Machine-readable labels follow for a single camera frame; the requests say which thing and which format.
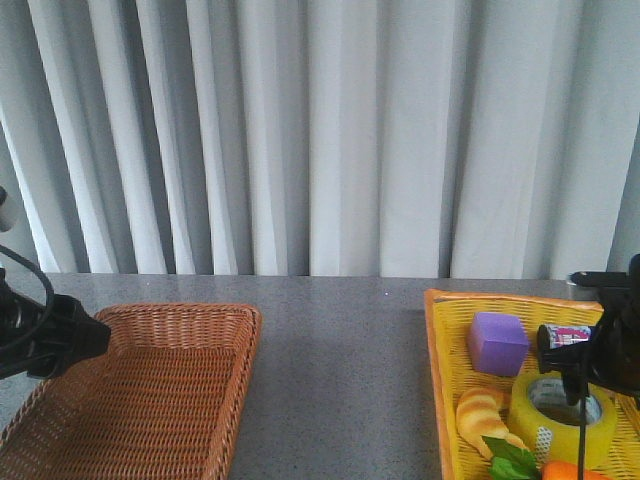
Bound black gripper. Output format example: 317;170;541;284
1;293;111;379
537;256;639;406

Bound yellow packing tape roll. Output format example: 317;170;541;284
507;372;617;469

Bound small dark labelled bottle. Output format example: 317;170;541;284
537;324;593;352

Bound purple foam cube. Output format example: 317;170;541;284
467;312;530;377

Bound orange toy carrot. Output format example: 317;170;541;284
541;460;611;480

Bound striped toy bread roll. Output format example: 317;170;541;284
456;387;528;460

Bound green toy carrot leaves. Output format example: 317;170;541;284
482;436;541;480

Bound brown wicker basket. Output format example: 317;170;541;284
1;303;262;479

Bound yellow plastic woven basket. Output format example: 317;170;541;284
423;288;640;480

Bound grey pleated curtain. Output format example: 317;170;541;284
1;1;639;279

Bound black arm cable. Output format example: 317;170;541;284
576;344;590;480
0;244;56;351

